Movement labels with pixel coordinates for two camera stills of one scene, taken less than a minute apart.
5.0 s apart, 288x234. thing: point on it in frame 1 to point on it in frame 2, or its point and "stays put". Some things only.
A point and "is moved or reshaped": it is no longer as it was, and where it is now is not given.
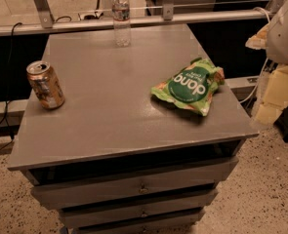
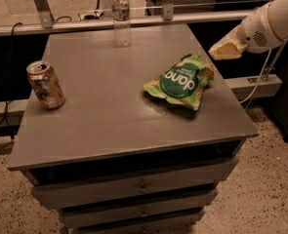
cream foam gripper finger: (259, 41) to (230, 47)
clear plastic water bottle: (120, 10) stays put
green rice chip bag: (191, 86) is moved or reshaped
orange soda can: (45, 84) stays put
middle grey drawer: (100, 214) stays put
